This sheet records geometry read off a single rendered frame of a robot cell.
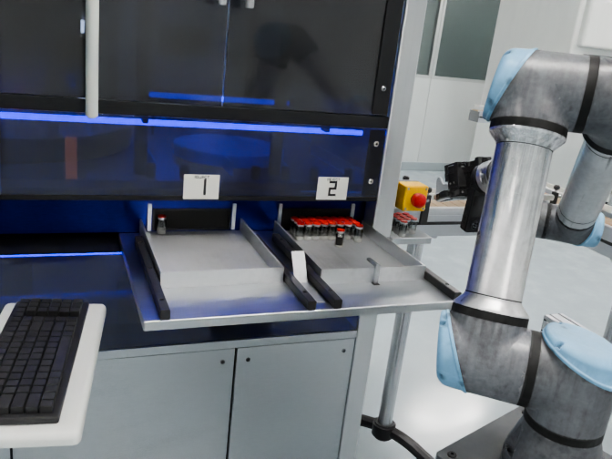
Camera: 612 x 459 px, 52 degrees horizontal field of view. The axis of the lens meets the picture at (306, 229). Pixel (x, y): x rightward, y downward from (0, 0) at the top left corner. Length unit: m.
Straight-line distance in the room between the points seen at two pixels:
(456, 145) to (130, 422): 6.18
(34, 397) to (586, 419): 0.81
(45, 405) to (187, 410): 0.78
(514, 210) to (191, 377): 1.03
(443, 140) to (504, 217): 6.40
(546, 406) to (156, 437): 1.11
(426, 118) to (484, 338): 6.29
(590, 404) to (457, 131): 6.56
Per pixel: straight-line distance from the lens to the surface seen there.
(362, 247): 1.63
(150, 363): 1.67
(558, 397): 0.99
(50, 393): 1.07
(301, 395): 1.86
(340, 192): 1.63
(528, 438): 1.05
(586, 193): 1.22
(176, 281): 1.29
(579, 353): 0.97
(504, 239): 0.98
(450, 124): 7.38
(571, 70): 1.02
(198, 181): 1.50
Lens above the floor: 1.41
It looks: 18 degrees down
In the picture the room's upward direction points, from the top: 7 degrees clockwise
